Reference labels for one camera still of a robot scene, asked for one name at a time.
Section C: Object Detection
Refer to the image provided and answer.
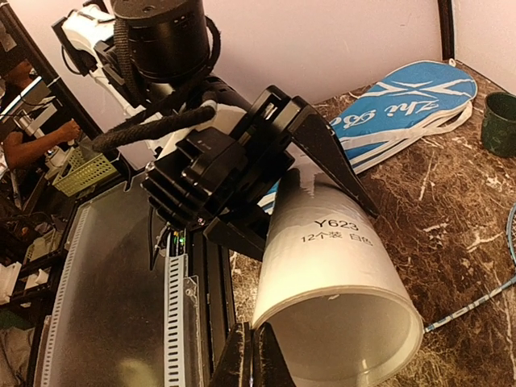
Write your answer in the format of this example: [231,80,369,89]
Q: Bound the blue racket bag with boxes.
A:
[257,60,479,214]

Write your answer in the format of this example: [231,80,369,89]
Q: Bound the white slotted cable duct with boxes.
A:
[164,231,204,386]

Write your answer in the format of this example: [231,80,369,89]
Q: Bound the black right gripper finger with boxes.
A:
[210,322,295,387]

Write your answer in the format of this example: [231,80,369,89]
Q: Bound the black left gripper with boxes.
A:
[142,85,379,260]

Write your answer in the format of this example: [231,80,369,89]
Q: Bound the white shuttlecock tube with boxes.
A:
[252,169,423,386]

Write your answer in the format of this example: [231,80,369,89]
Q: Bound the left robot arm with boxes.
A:
[53,1,378,260]

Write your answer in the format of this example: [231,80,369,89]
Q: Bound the dark green cup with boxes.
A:
[481,92,515,158]

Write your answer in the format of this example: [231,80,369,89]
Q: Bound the blue badminton racket left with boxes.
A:
[422,203,516,334]

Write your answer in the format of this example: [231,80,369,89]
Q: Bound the green plastic basket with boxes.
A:
[52,148,117,197]

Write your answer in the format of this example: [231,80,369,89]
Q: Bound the person in background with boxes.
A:
[1,59,81,173]

